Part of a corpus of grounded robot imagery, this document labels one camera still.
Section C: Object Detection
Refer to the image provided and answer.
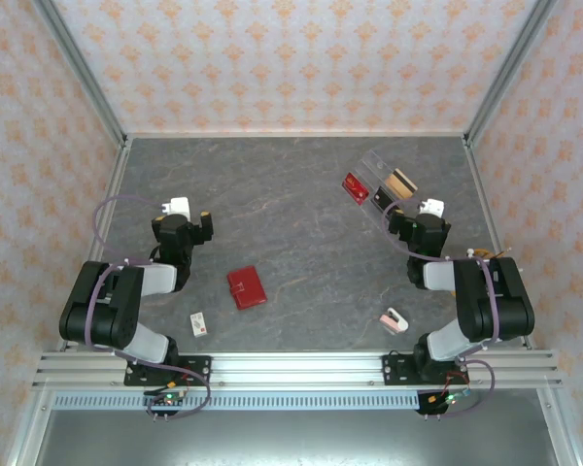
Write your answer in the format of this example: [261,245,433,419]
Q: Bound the red leather card holder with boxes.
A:
[225,265,268,312]

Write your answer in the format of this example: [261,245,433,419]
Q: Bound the black plastic card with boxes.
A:
[369,185,394,214]

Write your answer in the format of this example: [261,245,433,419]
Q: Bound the gold magnetic stripe card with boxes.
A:
[384,168,419,199]

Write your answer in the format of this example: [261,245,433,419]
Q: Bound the red plastic card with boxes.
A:
[340,172,371,208]

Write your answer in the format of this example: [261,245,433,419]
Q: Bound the clear acrylic card stand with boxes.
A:
[342,149,420,222]

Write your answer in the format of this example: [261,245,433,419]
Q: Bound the pink white stapler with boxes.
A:
[379,306,409,336]

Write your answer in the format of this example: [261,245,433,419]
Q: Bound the grey metal sheet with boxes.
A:
[9,410,577,466]

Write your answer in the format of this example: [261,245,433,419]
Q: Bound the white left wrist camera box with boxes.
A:
[158,195,192,218]

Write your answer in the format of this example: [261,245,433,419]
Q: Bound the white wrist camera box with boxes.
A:
[417,197,447,220]
[158,195,192,218]

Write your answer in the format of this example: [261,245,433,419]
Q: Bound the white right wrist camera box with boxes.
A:
[417,197,447,220]

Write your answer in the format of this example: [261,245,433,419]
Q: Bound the aluminium side rail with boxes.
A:
[462,135,535,350]
[57,138,133,353]

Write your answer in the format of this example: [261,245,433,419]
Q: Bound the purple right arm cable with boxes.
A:
[381,201,501,419]

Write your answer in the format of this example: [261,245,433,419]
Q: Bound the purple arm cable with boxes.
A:
[381,201,501,419]
[85,194,213,422]

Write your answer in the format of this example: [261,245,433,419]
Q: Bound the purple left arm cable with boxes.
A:
[85,194,213,422]

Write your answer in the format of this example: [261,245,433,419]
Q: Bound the aluminium profile rail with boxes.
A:
[31,351,563,389]

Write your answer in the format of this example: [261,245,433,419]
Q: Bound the aluminium frame post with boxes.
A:
[463,0,561,147]
[31,0,130,147]

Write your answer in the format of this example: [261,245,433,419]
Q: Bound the grey slotted cable duct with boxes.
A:
[51,392,472,412]

